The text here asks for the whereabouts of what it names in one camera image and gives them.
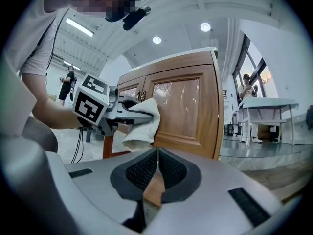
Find black head-worn camera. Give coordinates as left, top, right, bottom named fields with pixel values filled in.
left=104, top=0, right=152, bottom=32

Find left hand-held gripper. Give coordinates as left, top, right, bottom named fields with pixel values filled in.
left=72, top=73, right=155, bottom=136

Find wooden slatted platform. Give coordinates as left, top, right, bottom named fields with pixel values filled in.
left=244, top=164, right=313, bottom=205

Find black cable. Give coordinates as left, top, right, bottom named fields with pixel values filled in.
left=70, top=127, right=86, bottom=164
left=28, top=7, right=71, bottom=73

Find wooden cabinet door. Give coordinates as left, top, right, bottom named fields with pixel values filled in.
left=117, top=75, right=148, bottom=136
left=144, top=64, right=222, bottom=160

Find wooden cabinet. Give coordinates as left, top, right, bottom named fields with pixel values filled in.
left=102, top=47, right=225, bottom=161

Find cardboard box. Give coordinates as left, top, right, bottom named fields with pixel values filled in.
left=257, top=123, right=280, bottom=140

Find person's grey trousers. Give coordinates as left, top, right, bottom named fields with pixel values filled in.
left=22, top=116, right=59, bottom=154

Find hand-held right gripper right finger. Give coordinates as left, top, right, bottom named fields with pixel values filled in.
left=143, top=147, right=283, bottom=235

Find white table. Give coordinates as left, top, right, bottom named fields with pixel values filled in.
left=238, top=97, right=301, bottom=147

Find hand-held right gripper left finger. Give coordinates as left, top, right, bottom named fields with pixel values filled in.
left=64, top=147, right=159, bottom=232

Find person's left forearm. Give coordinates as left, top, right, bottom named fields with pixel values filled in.
left=31, top=96, right=84, bottom=130

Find large dark-framed window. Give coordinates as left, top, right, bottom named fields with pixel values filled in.
left=231, top=34, right=274, bottom=100

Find person's white shirt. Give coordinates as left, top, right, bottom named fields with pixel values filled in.
left=3, top=0, right=72, bottom=77

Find long ceiling tube light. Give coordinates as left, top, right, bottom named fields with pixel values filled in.
left=65, top=17, right=95, bottom=38

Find black crate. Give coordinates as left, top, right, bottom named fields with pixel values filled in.
left=224, top=124, right=237, bottom=137

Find white cloth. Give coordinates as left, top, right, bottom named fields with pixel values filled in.
left=121, top=97, right=161, bottom=153

